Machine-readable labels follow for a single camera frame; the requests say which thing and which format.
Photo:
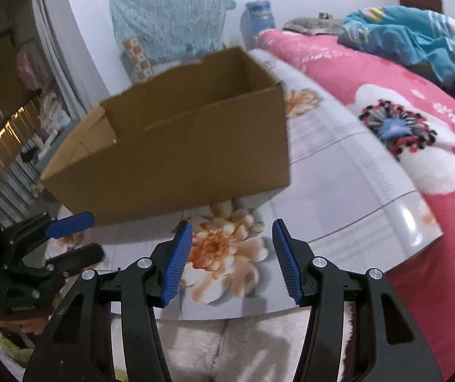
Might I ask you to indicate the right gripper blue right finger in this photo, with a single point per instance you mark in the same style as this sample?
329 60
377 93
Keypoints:
388 343

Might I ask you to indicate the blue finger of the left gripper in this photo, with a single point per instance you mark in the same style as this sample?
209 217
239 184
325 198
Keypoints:
68 224
76 260

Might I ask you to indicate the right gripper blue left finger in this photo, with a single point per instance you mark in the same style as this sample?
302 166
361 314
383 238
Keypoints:
77 344

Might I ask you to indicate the person's left hand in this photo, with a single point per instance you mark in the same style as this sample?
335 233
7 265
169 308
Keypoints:
26 326

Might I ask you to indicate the white fluffy blanket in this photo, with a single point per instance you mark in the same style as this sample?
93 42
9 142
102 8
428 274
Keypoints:
253 348

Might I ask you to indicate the floral white mat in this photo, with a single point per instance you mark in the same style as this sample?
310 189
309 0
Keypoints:
347 198

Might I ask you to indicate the brown cardboard box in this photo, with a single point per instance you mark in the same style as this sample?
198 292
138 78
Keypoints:
205 132

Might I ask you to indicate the pink floral bedspread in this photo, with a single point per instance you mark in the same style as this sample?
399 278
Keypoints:
415 121

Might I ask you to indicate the blue water bottle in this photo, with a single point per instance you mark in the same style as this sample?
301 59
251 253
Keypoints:
256 18

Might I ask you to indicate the blue cartoon quilt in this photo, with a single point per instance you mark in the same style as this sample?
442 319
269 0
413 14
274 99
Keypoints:
422 41

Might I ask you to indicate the grey green pillow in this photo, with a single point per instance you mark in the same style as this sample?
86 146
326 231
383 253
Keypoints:
324 24

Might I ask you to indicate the teal patterned wall cloth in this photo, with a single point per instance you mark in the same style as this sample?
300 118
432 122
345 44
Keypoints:
149 33

